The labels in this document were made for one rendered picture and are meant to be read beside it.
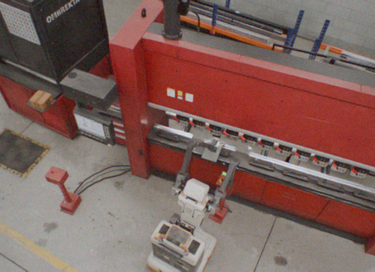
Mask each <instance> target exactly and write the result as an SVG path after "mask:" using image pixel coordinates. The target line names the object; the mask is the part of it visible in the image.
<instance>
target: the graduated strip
mask: <svg viewBox="0 0 375 272"><path fill-rule="evenodd" d="M148 104H149V105H153V106H156V107H160V108H162V109H166V110H170V111H174V112H177V113H180V114H184V115H187V116H191V117H195V118H198V119H202V120H204V121H208V122H211V123H215V124H218V125H222V126H226V127H229V128H233V129H235V130H239V131H242V132H246V133H250V134H253V135H257V136H259V137H263V138H266V139H270V140H274V141H277V142H281V143H284V144H287V145H291V146H295V147H299V148H301V149H305V150H308V151H312V152H315V153H319V154H321V155H325V156H329V157H332V158H336V159H339V160H343V161H345V162H349V163H354V164H357V165H361V166H363V167H367V168H370V169H374V170H375V167H371V166H368V165H364V164H361V163H357V162H353V161H350V160H346V159H343V158H339V157H337V156H333V155H329V154H326V153H322V152H319V151H315V150H312V149H308V148H306V147H302V146H298V145H295V144H291V143H288V142H284V141H281V140H277V139H273V138H270V137H266V136H264V135H260V134H257V133H253V132H249V131H246V130H242V129H240V128H236V127H232V126H228V125H224V124H222V123H218V122H215V121H211V120H208V119H204V118H202V117H198V116H194V115H191V114H186V113H184V112H180V111H177V110H173V109H169V108H166V107H162V106H160V105H156V104H153V103H149V102H148Z"/></svg>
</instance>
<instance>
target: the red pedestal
mask: <svg viewBox="0 0 375 272"><path fill-rule="evenodd" d="M68 177H69V175H68V173H67V171H66V170H62V169H59V168H57V167H53V166H51V168H50V169H49V171H48V172H47V173H46V174H45V179H46V180H47V182H49V183H52V184H55V185H57V186H58V187H59V189H60V191H61V193H62V195H63V197H64V199H63V200H62V202H61V203H60V205H59V206H60V208H61V209H60V212H63V213H66V214H68V215H73V214H74V212H75V211H76V210H77V208H78V206H79V205H80V203H81V201H82V200H81V198H80V196H79V195H76V194H74V193H70V192H67V190H66V188H65V186H64V182H65V181H66V180H67V178H68Z"/></svg>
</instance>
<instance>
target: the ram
mask: <svg viewBox="0 0 375 272"><path fill-rule="evenodd" d="M143 53H144V61H145V77H146V85H147V101H148V102H149V103H153V104H156V105H160V106H162V107H166V108H169V109H173V110H177V111H180V112H184V113H186V114H191V115H194V116H198V117H202V118H204V119H208V120H211V121H215V122H218V123H222V124H224V125H228V126H232V127H236V128H240V129H242V130H246V131H249V132H253V133H257V134H260V135H264V136H266V137H270V138H273V139H277V140H281V141H284V142H288V143H291V144H295V145H298V146H302V147H306V148H308V149H312V150H315V151H319V152H322V153H326V154H329V155H333V156H337V157H339V158H343V159H346V160H350V161H353V162H357V163H361V164H364V165H368V166H371V167H375V109H374V108H370V107H366V106H363V105H359V104H355V103H351V102H346V101H343V100H338V99H336V98H331V97H328V96H323V95H320V94H316V93H312V92H308V91H304V90H301V89H296V88H294V87H289V86H284V85H281V84H276V83H273V82H269V81H266V80H261V79H257V78H254V77H250V76H247V75H242V74H239V73H234V72H229V71H227V70H222V69H219V68H215V67H211V66H207V65H204V64H200V63H195V62H192V61H187V60H185V59H180V58H177V57H172V56H168V55H164V54H160V53H157V52H153V51H149V50H145V49H144V50H143ZM167 88H170V89H174V90H175V97H172V96H168V95H167ZM178 91H182V96H180V97H182V99H179V98H178V96H179V95H178ZM186 93H189V94H193V102H189V101H187V100H186ZM148 106H150V107H154V108H157V109H161V110H165V111H168V112H171V113H174V114H178V115H181V116H185V117H189V118H191V119H195V120H199V121H203V122H205V123H209V124H212V125H216V126H220V127H223V128H227V129H229V130H233V131H236V132H240V133H244V134H247V135H251V136H253V137H258V138H260V139H264V140H268V141H271V142H275V143H278V144H282V145H284V146H288V147H292V148H295V149H299V150H302V151H306V152H308V153H312V154H316V155H320V156H323V157H326V158H330V159H333V160H337V161H340V162H343V163H347V164H350V165H354V166H357V167H361V168H363V169H367V170H371V171H374V172H375V170H374V169H370V168H367V167H363V166H361V165H357V164H354V163H349V162H345V161H343V160H339V159H336V158H332V157H329V156H325V155H321V154H319V153H315V152H312V151H308V150H305V149H301V148H299V147H295V146H291V145H287V144H284V143H281V142H277V141H274V140H270V139H266V138H263V137H259V136H257V135H253V134H250V133H246V132H242V131H239V130H235V129H233V128H229V127H226V126H222V125H218V124H215V123H211V122H208V121H204V120H202V119H198V118H195V117H191V116H187V115H184V114H180V113H177V112H174V111H170V110H166V109H162V108H160V107H156V106H153V105H149V104H148Z"/></svg>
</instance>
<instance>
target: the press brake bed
mask: <svg viewBox="0 0 375 272"><path fill-rule="evenodd" d="M147 143H148V150H149V163H150V165H151V167H152V170H151V175H153V176H157V177H159V178H163V179H166V180H169V181H172V182H174V183H175V182H176V179H177V174H178V173H179V170H181V169H182V166H183V163H184V158H185V155H186V152H185V151H181V150H179V149H175V148H172V147H169V146H166V145H162V144H159V143H157V142H153V141H150V140H147ZM229 167H230V166H229V165H227V164H224V163H221V162H212V164H211V163H209V161H208V160H206V159H203V158H202V157H201V156H198V155H194V154H192V155H191V159H190V162H189V167H188V170H187V173H188V174H189V175H188V176H189V178H188V181H189V180H191V179H195V180H197V181H199V182H201V183H203V184H205V185H207V186H209V191H208V193H211V194H213V195H214V194H215V192H216V189H215V187H216V183H217V181H218V179H219V178H220V176H221V174H222V171H223V172H225V173H227V172H228V169H229ZM235 177H236V178H238V179H237V183H236V186H235V188H234V190H233V191H232V194H231V195H226V197H225V198H226V199H228V200H232V201H234V202H238V203H240V204H243V205H246V206H249V207H252V208H255V209H259V210H262V211H265V212H268V213H271V214H273V215H277V216H280V217H283V218H286V219H289V220H292V221H294V222H298V223H302V224H304V225H307V226H310V227H313V228H315V229H319V230H322V231H323V232H327V233H329V234H332V235H335V236H339V237H341V238H344V239H348V240H350V241H354V242H356V243H360V244H362V245H366V240H367V239H369V238H371V237H373V236H375V210H372V209H369V208H365V207H362V206H359V205H356V204H352V203H350V202H346V201H343V200H340V199H336V198H333V197H330V196H327V195H323V194H321V193H317V192H314V191H311V190H307V189H305V188H301V187H298V186H295V185H291V184H288V183H285V182H282V181H278V180H276V179H272V178H268V177H266V176H262V175H259V174H256V173H253V172H249V171H247V170H243V169H240V168H236V169H235ZM188 181H187V182H188ZM187 182H186V183H184V182H182V185H184V186H186V184H187ZM284 193H287V194H290V195H293V196H296V199H295V200H291V199H287V198H284V197H283V194H284Z"/></svg>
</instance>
